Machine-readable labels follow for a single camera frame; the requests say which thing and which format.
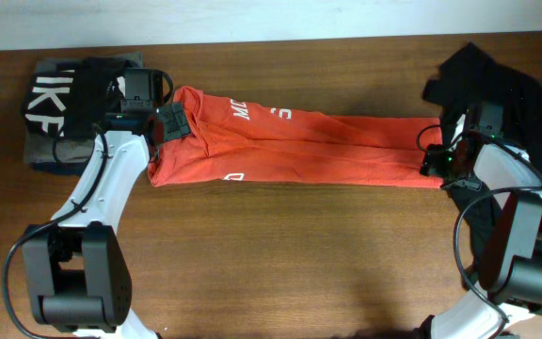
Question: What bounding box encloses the red soccer t-shirt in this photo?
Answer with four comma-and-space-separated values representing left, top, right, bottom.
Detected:
148, 87, 442, 189

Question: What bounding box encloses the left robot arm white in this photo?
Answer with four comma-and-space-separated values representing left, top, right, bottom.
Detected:
2, 68, 191, 338

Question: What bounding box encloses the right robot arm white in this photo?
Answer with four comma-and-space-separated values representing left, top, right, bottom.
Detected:
420, 102, 542, 338

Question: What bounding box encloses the black t-shirt unfolded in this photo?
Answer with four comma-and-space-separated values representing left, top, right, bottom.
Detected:
422, 41, 542, 274

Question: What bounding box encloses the folded black Nike t-shirt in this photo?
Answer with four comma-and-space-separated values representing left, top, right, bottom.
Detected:
21, 57, 135, 139

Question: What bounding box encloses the folded navy t-shirt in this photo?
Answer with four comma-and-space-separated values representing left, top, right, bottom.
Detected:
30, 162, 87, 176

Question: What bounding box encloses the folded grey t-shirt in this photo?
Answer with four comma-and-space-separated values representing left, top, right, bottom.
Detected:
23, 52, 143, 165

